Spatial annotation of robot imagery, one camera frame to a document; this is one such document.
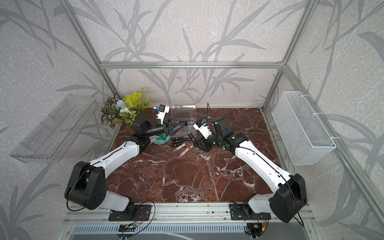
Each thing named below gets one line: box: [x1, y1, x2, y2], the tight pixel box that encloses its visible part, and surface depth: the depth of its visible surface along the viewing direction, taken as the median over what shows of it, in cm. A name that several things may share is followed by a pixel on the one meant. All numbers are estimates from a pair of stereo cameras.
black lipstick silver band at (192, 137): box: [188, 132, 196, 143], surface depth 75 cm
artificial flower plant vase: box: [101, 88, 152, 129], surface depth 90 cm
